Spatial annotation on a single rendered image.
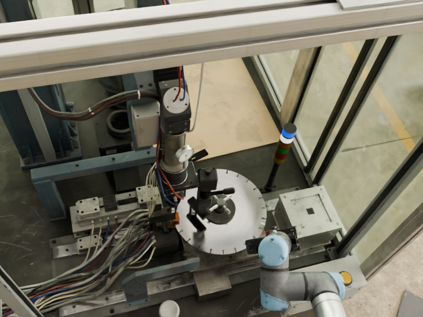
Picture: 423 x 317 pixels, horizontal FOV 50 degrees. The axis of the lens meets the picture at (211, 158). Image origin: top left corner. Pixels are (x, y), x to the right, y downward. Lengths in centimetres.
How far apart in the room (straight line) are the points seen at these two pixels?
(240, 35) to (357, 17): 13
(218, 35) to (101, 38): 11
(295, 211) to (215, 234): 33
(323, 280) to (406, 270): 158
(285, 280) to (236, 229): 37
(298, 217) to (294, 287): 48
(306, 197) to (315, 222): 10
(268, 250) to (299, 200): 55
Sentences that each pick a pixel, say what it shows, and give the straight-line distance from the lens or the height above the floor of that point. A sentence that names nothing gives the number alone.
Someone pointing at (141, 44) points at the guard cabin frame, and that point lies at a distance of 45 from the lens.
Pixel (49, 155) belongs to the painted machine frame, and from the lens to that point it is 192.
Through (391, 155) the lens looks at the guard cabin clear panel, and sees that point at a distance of 143.
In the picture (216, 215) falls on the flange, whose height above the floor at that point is 96.
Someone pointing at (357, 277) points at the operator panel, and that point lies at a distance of 165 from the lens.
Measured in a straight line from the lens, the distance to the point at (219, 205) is 152.
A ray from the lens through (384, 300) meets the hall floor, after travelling 269.
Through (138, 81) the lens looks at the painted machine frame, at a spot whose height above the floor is 152.
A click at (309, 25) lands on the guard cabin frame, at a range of 51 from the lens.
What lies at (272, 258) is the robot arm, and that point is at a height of 125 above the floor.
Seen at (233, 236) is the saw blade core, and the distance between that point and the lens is 154.
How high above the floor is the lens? 235
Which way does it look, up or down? 56 degrees down
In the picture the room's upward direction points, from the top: 8 degrees clockwise
